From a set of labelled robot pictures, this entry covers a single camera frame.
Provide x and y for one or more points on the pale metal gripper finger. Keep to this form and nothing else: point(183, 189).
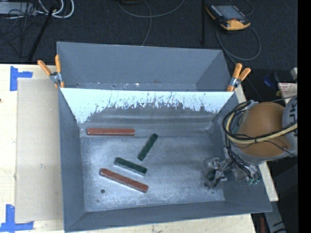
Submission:
point(212, 163)
point(217, 178)

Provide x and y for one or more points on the grey metal bin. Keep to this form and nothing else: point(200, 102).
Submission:
point(170, 154)

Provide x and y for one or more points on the dark green flat block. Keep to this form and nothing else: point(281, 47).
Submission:
point(147, 147)
point(131, 166)

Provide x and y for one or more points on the red-brown flat block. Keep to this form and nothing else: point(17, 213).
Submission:
point(125, 180)
point(110, 131)

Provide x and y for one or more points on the pale wood flat board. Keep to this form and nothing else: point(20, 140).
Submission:
point(36, 154)

